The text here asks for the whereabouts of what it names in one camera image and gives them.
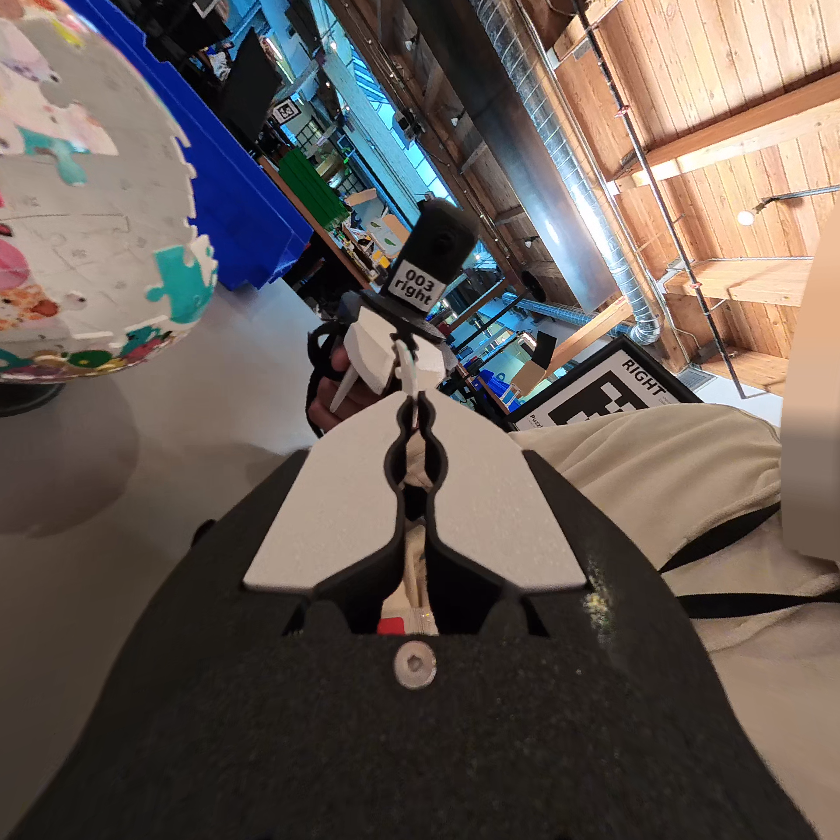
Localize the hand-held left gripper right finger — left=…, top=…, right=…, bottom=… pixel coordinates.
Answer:
left=415, top=388, right=588, bottom=636

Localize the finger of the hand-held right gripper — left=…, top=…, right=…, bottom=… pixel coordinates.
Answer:
left=344, top=307, right=403, bottom=396
left=395, top=335, right=445, bottom=395

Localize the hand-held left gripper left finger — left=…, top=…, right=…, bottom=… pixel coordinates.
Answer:
left=241, top=388, right=421, bottom=636

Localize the white puzzle piece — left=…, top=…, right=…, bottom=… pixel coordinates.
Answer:
left=402, top=353, right=422, bottom=431

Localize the colourful puzzle ball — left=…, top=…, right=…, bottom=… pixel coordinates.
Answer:
left=0, top=0, right=219, bottom=385

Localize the black ball stand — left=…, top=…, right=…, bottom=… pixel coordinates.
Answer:
left=0, top=379, right=67, bottom=418

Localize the person's right hand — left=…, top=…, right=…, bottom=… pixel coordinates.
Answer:
left=308, top=344, right=395, bottom=429

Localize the red white badge card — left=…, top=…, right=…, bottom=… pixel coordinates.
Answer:
left=377, top=607, right=438, bottom=636

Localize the green plastic bin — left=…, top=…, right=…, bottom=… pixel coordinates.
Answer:
left=279, top=147, right=350, bottom=229

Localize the black framed marker sign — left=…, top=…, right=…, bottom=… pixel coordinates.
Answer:
left=505, top=336, right=706, bottom=433

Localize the blue plastic bin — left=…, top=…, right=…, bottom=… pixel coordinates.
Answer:
left=66, top=0, right=315, bottom=291

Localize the metal ceiling pipe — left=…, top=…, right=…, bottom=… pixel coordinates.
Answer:
left=571, top=0, right=749, bottom=401

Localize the black monitor on stand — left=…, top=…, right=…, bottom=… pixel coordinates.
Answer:
left=217, top=26, right=284, bottom=151

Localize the person's cream hoodie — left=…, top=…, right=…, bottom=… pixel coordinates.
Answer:
left=659, top=518, right=840, bottom=840

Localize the large grey metal duct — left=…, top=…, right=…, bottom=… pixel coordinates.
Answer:
left=420, top=0, right=621, bottom=315

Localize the silver spiral duct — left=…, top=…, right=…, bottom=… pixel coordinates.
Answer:
left=502, top=292, right=641, bottom=330
left=469, top=0, right=665, bottom=347

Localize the black harness strap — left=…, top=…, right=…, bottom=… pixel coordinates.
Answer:
left=658, top=502, right=840, bottom=621

